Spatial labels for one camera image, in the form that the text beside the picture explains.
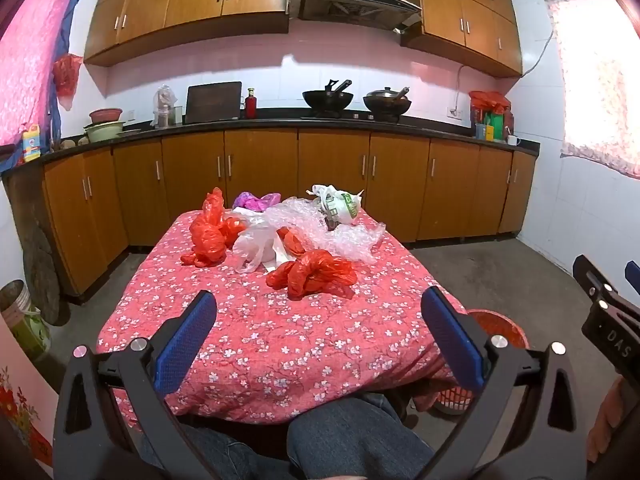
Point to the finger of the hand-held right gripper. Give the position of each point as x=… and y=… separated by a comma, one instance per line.
x=633, y=274
x=587, y=275

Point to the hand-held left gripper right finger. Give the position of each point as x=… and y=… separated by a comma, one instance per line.
x=450, y=335

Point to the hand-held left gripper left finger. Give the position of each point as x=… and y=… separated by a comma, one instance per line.
x=187, y=340

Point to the orange plastic basket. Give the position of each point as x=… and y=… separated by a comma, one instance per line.
x=500, y=327

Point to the translucent white plastic bag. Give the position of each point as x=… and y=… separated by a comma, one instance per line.
x=255, y=247

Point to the clear bubble wrap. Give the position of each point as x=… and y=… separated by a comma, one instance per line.
x=350, y=240

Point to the purple plastic bag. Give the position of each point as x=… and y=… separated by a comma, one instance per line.
x=255, y=202

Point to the person's right hand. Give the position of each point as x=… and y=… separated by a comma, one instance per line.
x=617, y=420

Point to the red floral tablecloth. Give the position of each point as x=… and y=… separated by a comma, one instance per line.
x=280, y=340

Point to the white plastic sheet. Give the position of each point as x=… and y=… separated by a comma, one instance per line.
x=245, y=216

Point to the person's blue jeans legs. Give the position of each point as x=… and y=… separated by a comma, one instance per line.
x=345, y=440

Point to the white mug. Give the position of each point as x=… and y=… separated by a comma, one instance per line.
x=512, y=140

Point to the round wooden board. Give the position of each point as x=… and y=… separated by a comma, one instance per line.
x=45, y=280

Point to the white green printed plastic bag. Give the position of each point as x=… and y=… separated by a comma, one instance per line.
x=345, y=210

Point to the white bucket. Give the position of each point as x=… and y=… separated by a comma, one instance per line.
x=22, y=317

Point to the floral printed board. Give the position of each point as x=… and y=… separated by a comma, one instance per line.
x=20, y=405

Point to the floral window curtain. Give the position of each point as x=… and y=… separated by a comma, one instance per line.
x=595, y=85

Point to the wooden base cabinets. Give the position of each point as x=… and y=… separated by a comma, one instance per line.
x=330, y=180

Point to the group of items counter right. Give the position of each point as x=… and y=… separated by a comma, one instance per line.
x=490, y=101

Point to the green basin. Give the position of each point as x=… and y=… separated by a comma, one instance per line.
x=102, y=132

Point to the clear bag with jars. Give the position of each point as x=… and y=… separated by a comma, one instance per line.
x=164, y=107

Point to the black kitchen countertop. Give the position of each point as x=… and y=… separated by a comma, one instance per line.
x=280, y=124

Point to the dark cutting board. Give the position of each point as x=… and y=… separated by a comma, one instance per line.
x=212, y=102

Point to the pink basin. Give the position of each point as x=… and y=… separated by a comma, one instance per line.
x=106, y=115

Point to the black wok with lid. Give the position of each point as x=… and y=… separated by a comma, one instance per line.
x=387, y=101

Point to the red bottle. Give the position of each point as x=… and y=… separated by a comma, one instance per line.
x=250, y=106

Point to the yellow detergent bottle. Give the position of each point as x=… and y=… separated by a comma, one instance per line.
x=31, y=145

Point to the hanging red plastic bag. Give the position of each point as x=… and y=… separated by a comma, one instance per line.
x=66, y=77

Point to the pink curtain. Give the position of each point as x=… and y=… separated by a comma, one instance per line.
x=30, y=60

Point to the white wall socket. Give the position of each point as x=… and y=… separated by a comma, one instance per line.
x=454, y=112

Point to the wooden wall cabinets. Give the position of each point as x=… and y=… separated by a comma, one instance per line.
x=475, y=15
x=200, y=0

